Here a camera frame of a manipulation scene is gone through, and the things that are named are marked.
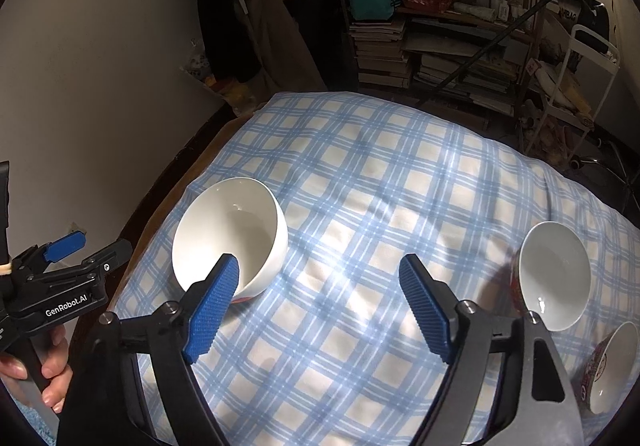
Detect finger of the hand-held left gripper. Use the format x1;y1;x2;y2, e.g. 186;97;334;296
12;230;87;274
47;239;134;283

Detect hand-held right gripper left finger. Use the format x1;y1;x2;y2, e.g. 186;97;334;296
57;253;240;446

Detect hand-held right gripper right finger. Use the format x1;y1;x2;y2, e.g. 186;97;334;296
398;253;586;446

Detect white bowl with cat print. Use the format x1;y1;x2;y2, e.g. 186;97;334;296
171;177;289;303

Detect red patterned bowl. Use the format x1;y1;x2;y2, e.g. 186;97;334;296
575;321;640;419
510;221;592;332

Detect person's left hand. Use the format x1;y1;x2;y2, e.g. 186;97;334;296
0;326;71;414

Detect blue plaid tablecloth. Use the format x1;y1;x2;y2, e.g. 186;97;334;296
107;91;640;446

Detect clear plastic bag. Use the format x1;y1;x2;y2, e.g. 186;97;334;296
180;53;261;119

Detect pile of papers and books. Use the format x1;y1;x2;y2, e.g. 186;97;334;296
415;33;521;114

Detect black trousers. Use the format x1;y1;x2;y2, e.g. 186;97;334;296
195;0;261;84

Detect stack of books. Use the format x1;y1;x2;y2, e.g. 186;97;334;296
349;18;413;89

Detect white trolley cart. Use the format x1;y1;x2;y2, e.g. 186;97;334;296
515;23;621;167

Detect beige trousers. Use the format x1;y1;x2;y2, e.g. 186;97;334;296
237;0;326;97

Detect dark metal pole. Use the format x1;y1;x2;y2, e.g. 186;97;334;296
425;0;568;102

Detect pale green tube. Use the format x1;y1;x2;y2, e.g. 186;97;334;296
452;1;497;23

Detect black bag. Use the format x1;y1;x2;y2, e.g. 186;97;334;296
555;0;611;34

